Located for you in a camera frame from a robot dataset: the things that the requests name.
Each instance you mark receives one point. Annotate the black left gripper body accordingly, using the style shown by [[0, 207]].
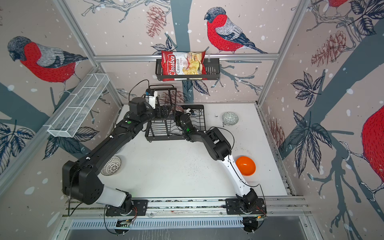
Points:
[[150, 114]]

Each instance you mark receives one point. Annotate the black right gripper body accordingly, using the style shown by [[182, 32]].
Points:
[[178, 121]]

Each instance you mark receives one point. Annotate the black wire dish rack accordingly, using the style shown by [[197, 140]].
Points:
[[165, 128]]

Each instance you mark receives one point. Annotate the white perforated strainer bowl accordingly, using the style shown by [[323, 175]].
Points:
[[112, 166]]

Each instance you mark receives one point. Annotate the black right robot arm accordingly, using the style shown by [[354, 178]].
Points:
[[220, 150]]

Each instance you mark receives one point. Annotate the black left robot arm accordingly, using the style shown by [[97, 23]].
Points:
[[80, 179]]

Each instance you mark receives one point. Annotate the green patterned ceramic bowl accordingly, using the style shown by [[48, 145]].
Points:
[[230, 118]]

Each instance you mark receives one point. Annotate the red cassava chips bag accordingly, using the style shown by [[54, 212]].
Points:
[[182, 64]]

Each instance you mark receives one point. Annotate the orange plastic bowl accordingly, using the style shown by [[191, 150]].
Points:
[[246, 166]]

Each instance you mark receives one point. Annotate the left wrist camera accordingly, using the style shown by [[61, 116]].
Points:
[[151, 96]]

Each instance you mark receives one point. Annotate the black wall shelf basket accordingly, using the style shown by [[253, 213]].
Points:
[[212, 67]]

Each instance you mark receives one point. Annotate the white wire mesh shelf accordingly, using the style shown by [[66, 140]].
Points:
[[71, 118]]

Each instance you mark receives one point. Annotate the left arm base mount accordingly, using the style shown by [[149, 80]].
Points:
[[132, 209]]

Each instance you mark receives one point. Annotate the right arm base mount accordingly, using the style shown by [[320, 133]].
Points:
[[240, 207]]

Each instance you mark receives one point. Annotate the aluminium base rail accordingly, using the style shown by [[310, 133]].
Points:
[[218, 207]]

